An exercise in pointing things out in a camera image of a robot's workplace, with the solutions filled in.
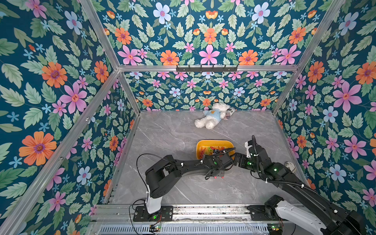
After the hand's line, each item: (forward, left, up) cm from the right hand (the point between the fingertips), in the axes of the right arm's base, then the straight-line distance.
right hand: (235, 158), depth 79 cm
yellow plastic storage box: (+16, +3, -10) cm, 19 cm away
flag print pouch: (+45, -2, -9) cm, 46 cm away
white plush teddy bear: (+36, +11, -4) cm, 38 cm away
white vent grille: (-32, +26, -14) cm, 43 cm away
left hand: (-3, +6, -11) cm, 13 cm away
